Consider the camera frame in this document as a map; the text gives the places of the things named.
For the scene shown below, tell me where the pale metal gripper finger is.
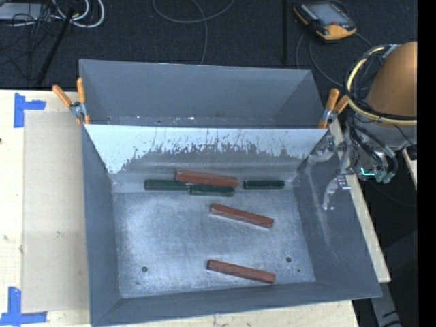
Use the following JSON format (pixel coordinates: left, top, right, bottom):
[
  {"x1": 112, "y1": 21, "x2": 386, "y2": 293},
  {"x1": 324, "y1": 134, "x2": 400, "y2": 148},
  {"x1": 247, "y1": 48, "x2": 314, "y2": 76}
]
[
  {"x1": 309, "y1": 136, "x2": 346, "y2": 165},
  {"x1": 320, "y1": 175, "x2": 352, "y2": 212}
]

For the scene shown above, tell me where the dark green flat block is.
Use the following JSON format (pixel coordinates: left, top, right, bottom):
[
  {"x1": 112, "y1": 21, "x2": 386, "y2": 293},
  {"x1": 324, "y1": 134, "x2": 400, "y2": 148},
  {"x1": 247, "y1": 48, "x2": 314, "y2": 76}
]
[
  {"x1": 189, "y1": 184, "x2": 236, "y2": 198},
  {"x1": 243, "y1": 179, "x2": 285, "y2": 191},
  {"x1": 144, "y1": 178, "x2": 191, "y2": 191}
]

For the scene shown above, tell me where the red-brown flat block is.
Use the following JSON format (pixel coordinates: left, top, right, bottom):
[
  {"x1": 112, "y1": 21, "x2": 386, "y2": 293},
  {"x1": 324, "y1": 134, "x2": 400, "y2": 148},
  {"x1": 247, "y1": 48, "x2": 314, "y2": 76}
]
[
  {"x1": 208, "y1": 202, "x2": 275, "y2": 230},
  {"x1": 174, "y1": 168, "x2": 240, "y2": 189},
  {"x1": 206, "y1": 259, "x2": 277, "y2": 285}
]

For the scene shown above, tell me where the grey metal bin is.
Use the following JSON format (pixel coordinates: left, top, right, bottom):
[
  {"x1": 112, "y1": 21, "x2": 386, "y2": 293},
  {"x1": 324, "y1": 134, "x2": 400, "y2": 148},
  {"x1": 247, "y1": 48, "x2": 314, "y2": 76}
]
[{"x1": 78, "y1": 59, "x2": 383, "y2": 327}]

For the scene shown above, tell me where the pale flat board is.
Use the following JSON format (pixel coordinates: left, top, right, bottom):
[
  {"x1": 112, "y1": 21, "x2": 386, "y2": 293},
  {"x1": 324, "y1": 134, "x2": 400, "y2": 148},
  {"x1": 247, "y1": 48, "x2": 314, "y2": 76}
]
[{"x1": 20, "y1": 110, "x2": 90, "y2": 315}]

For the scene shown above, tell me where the black cylinder on white bracket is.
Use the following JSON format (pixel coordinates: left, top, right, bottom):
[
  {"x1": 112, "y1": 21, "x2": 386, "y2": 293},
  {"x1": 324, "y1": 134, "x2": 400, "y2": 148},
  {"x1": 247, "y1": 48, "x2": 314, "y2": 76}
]
[{"x1": 403, "y1": 143, "x2": 418, "y2": 190}]

